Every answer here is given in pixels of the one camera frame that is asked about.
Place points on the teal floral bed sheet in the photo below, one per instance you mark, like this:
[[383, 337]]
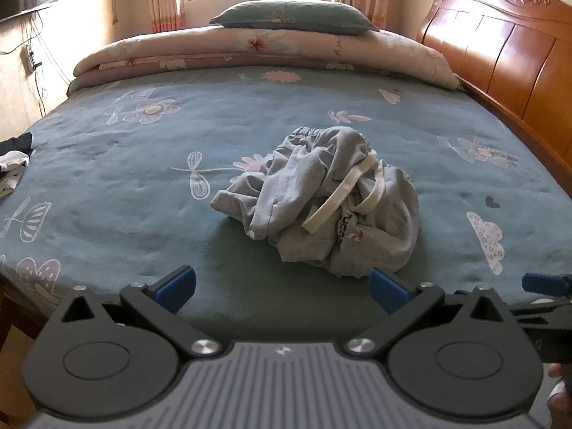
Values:
[[134, 165]]

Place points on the wall power strip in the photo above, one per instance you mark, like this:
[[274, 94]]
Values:
[[30, 58]]

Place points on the wooden headboard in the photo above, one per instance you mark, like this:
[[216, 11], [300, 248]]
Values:
[[514, 53]]

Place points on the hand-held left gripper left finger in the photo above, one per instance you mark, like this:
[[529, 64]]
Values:
[[176, 283]]

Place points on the black and white clothes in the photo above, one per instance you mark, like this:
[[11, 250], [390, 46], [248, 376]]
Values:
[[13, 143]]

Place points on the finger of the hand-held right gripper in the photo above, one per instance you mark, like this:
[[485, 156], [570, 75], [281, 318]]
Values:
[[543, 282]]

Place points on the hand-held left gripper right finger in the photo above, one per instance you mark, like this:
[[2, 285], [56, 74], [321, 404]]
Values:
[[388, 288]]

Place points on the person's right hand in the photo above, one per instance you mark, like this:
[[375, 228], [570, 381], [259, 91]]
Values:
[[558, 406]]

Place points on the pink floral folded quilt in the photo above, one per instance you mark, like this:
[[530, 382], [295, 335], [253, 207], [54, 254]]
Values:
[[201, 49]]

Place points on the teal pillow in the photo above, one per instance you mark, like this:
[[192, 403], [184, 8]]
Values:
[[304, 18]]

